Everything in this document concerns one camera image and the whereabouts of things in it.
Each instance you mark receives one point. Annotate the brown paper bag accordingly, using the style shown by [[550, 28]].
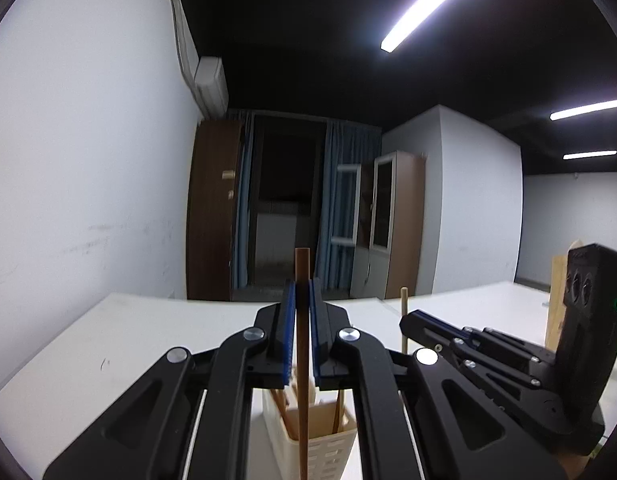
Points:
[[557, 300]]

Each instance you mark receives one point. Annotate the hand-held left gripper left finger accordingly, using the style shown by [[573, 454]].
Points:
[[153, 420]]

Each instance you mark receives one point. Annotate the blue curtain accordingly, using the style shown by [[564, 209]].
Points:
[[348, 145], [243, 210]]

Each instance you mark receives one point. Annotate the white window sash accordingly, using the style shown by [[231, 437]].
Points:
[[346, 205]]

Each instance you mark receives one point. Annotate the dark brown wooden door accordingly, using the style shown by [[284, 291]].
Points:
[[211, 220]]

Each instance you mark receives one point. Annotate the white wall pipe cover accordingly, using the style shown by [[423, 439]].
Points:
[[181, 25]]

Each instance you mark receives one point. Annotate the cream plastic utensil holder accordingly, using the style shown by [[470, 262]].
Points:
[[323, 452]]

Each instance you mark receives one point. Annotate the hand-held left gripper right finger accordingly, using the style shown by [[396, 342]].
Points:
[[413, 435]]

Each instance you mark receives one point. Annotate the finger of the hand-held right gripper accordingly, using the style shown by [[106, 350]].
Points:
[[428, 335], [508, 350]]

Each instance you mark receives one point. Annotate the wooden glass-door cabinet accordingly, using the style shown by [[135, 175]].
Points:
[[403, 230]]

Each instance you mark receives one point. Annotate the long bright ceiling strip light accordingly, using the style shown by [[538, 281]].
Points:
[[428, 7]]

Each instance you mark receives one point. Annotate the white air conditioner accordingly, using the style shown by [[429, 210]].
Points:
[[212, 85]]

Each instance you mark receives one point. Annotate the light wooden chopstick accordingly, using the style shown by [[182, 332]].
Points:
[[403, 300]]

